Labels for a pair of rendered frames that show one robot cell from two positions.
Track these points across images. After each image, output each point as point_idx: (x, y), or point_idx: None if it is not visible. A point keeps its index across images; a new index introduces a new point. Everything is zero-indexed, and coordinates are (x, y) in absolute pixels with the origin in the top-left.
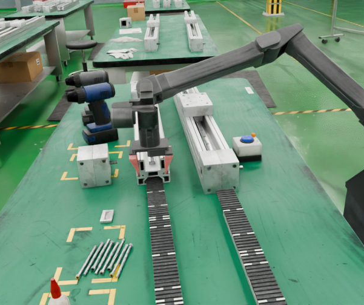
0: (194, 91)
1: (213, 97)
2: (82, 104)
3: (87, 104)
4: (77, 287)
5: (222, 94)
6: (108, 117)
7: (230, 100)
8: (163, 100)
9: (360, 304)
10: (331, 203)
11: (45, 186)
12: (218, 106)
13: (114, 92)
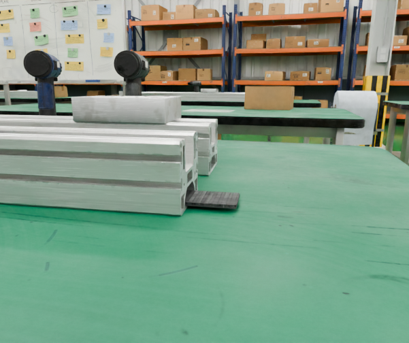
0: (50, 135)
1: (142, 255)
2: (246, 143)
3: (239, 145)
4: None
5: (153, 291)
6: (39, 109)
7: (9, 288)
8: (201, 182)
9: None
10: None
11: None
12: (3, 241)
13: (24, 66)
